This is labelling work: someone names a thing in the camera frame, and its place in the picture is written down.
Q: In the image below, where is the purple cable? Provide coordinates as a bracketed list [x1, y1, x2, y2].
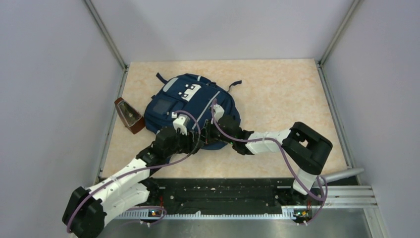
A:
[210, 98, 329, 227]
[66, 110, 202, 235]

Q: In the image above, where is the navy blue backpack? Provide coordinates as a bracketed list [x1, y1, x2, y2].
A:
[143, 73, 241, 134]

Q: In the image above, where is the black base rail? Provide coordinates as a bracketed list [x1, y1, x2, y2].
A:
[140, 178, 321, 215]

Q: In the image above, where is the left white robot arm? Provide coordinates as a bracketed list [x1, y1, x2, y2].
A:
[62, 126, 205, 238]

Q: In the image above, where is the brown wedge stand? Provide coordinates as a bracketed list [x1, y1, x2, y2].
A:
[114, 97, 146, 134]

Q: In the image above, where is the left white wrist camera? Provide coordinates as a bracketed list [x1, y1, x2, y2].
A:
[171, 111, 190, 135]

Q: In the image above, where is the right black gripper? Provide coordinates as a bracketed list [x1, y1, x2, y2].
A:
[196, 118, 234, 145]

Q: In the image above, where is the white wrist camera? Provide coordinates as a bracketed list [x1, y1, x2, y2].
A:
[211, 104, 224, 123]
[171, 111, 190, 135]

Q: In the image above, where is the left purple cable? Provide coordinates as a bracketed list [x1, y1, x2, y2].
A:
[66, 110, 202, 235]

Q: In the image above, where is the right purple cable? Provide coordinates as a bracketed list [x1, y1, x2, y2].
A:
[210, 98, 329, 227]

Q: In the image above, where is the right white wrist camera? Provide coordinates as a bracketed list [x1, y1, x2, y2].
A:
[211, 104, 224, 123]

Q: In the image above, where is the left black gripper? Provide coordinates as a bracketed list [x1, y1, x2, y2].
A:
[164, 126, 204, 157]

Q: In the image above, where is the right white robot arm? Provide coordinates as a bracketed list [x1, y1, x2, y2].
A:
[200, 116, 333, 204]

